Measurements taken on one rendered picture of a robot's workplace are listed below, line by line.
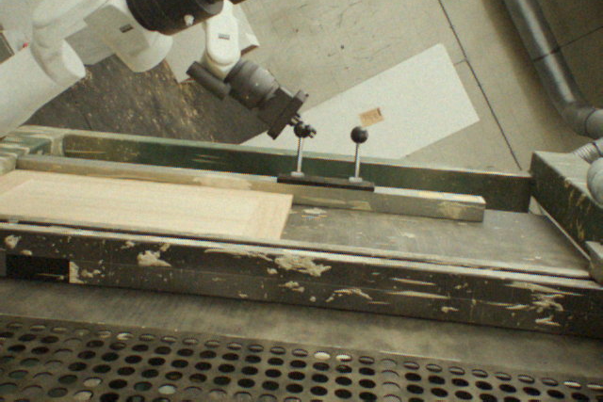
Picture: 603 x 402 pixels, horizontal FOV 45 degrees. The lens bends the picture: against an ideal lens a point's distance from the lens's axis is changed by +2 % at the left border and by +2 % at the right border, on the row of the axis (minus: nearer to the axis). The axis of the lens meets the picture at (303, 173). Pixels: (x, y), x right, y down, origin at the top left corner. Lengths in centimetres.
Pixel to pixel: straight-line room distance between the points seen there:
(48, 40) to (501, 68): 871
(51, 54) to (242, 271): 37
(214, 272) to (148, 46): 31
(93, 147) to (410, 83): 340
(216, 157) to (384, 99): 330
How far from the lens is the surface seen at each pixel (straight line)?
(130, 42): 88
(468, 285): 98
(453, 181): 170
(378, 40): 933
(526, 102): 948
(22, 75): 91
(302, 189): 145
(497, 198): 173
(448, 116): 494
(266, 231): 122
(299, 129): 148
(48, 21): 87
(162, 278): 100
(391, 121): 493
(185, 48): 634
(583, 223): 141
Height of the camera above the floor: 165
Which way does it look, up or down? 10 degrees down
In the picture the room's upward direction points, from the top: 64 degrees clockwise
